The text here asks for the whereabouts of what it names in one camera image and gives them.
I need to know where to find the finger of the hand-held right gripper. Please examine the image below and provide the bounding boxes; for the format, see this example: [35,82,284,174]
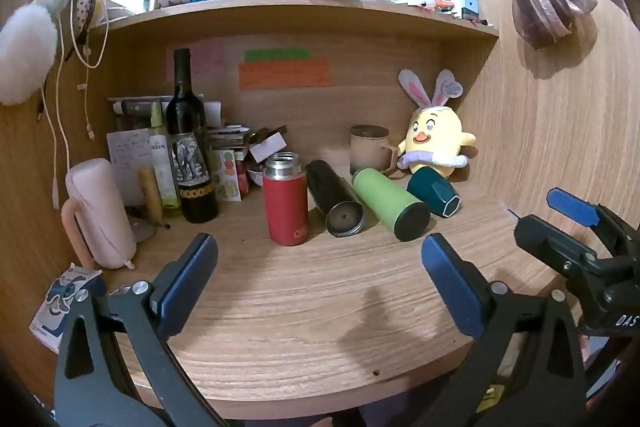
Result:
[514,214,613,290]
[546,187,640,260]

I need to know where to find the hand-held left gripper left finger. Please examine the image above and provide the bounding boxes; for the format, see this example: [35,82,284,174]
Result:
[52,233,223,427]

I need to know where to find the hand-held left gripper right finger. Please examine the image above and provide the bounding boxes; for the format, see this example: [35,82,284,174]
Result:
[421,232,587,427]

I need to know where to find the red thermos cup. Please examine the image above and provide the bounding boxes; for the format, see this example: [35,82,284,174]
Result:
[263,151,309,247]

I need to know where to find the teal hexagonal cup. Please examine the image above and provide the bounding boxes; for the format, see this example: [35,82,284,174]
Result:
[406,170,461,219]

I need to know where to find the green thermos cup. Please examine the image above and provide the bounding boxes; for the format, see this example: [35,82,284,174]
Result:
[352,167,431,243]

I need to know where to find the black thermos cup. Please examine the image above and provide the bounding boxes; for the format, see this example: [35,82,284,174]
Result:
[305,160,366,239]

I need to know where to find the yellow wooden stick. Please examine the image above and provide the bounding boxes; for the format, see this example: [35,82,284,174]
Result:
[138,167,171,229]

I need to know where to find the fruit printed carton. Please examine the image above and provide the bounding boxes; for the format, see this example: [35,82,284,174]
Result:
[212,149,243,202]

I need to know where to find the yellow-green spray bottle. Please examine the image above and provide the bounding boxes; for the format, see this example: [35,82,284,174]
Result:
[148,101,182,218]

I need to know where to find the blue white tissue packet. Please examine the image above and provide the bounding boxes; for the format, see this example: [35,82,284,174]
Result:
[29,263,107,354]

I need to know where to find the white handwritten note paper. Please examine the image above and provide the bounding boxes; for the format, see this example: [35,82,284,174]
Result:
[106,128,157,206]

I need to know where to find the dark wine bottle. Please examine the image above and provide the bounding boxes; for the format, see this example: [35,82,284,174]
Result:
[165,48,220,224]

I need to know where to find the yellow chick plush toy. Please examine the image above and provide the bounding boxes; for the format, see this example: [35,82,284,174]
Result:
[397,68,477,178]

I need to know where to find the beige mug with lid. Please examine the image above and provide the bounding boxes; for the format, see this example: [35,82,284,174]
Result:
[349,125,399,176]

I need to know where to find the small brown open box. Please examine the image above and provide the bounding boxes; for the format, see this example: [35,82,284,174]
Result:
[248,126,289,164]

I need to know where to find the pink sticky note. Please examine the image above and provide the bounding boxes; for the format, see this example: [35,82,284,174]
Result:
[167,40,225,80]

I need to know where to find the orange sticky note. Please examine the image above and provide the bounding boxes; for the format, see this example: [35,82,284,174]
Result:
[238,59,332,90]

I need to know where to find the green sticky note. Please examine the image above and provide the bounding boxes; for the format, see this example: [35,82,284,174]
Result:
[244,48,311,62]

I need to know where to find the white fluffy headband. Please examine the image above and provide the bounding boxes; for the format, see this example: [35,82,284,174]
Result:
[0,0,90,106]

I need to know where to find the wooden shelf board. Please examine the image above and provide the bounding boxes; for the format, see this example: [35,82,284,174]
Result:
[106,0,501,40]

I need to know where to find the polka dot headband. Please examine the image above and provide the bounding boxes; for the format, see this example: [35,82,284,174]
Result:
[70,0,108,38]

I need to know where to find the white cable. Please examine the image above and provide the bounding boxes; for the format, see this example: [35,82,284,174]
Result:
[36,0,110,210]

